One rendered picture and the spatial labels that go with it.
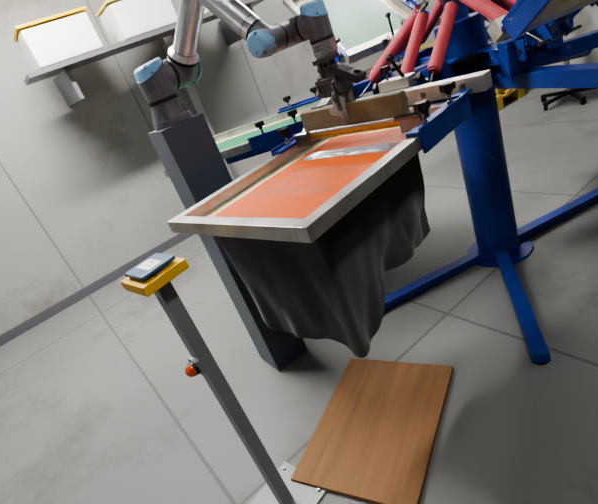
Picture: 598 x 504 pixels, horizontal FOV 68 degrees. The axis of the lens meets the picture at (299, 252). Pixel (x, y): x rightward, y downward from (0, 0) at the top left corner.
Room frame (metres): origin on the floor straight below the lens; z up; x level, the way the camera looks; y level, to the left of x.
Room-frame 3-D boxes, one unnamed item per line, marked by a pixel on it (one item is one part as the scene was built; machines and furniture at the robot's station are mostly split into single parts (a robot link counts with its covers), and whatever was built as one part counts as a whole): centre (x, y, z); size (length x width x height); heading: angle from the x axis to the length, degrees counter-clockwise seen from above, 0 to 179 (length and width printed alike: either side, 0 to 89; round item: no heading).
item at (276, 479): (1.05, 0.36, 0.48); 0.22 x 0.22 x 0.96; 38
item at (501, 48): (1.96, -0.98, 0.99); 0.82 x 0.79 x 0.12; 128
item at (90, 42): (3.65, 1.01, 1.85); 0.47 x 0.39 x 0.27; 117
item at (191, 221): (1.31, -0.16, 0.97); 0.79 x 0.58 x 0.04; 128
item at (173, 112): (1.83, 0.26, 1.25); 0.15 x 0.15 x 0.10
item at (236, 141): (2.30, -0.14, 1.05); 1.08 x 0.61 x 0.23; 68
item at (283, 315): (1.13, 0.07, 0.74); 0.45 x 0.03 x 0.43; 38
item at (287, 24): (1.51, -0.22, 1.34); 0.11 x 0.11 x 0.08; 45
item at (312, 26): (1.45, -0.30, 1.34); 0.09 x 0.08 x 0.11; 45
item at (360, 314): (1.11, -0.24, 0.74); 0.46 x 0.04 x 0.42; 128
